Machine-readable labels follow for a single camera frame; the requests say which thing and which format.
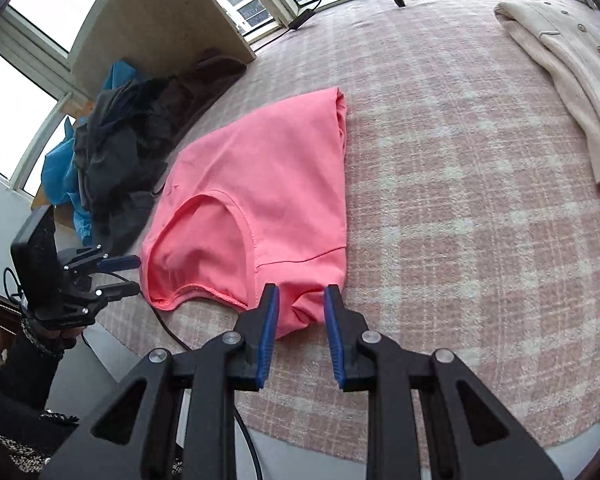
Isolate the pink t-shirt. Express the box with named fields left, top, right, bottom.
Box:
left=140, top=88, right=347, bottom=336

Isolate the wooden board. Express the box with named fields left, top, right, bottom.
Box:
left=68, top=0, right=256, bottom=99

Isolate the pink plaid tablecloth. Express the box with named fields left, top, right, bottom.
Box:
left=92, top=0, right=600, bottom=463

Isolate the person's left hand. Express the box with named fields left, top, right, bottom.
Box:
left=22, top=313, right=84, bottom=349

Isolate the person's left forearm sleeve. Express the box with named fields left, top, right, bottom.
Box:
left=0, top=322, right=79, bottom=479

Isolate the blue garment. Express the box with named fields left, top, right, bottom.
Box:
left=41, top=61, right=149, bottom=246

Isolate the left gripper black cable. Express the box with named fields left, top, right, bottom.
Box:
left=2, top=266, right=266, bottom=480

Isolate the black garment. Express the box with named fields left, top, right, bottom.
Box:
left=73, top=79, right=178, bottom=256

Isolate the dark brown garment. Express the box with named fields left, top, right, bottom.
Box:
left=160, top=49, right=247, bottom=138

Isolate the cream knit cardigan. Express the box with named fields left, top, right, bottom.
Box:
left=493, top=0, right=600, bottom=206

